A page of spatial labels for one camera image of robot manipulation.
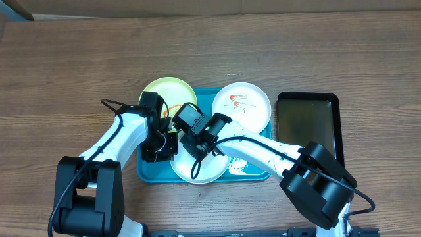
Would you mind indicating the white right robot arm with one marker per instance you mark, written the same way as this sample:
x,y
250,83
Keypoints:
x,y
316,183

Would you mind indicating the white plate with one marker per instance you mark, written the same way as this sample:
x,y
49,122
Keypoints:
x,y
246,103
212,167

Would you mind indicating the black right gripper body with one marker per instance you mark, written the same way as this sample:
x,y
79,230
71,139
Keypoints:
x,y
194,147

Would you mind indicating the yellow plate with sauce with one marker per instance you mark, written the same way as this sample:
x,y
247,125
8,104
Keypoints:
x,y
174,91

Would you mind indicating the teal plastic tray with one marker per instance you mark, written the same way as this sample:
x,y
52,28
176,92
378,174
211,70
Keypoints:
x,y
238,170

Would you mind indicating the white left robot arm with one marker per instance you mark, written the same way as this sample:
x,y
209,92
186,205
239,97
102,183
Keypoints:
x,y
89,196

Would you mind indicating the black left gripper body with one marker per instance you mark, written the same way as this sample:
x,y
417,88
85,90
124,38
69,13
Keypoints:
x,y
159,147

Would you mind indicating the black water tray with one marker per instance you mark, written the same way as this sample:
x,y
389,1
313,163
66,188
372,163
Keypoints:
x,y
305,117

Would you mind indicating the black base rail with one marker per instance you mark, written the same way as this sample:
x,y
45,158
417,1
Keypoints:
x,y
292,232

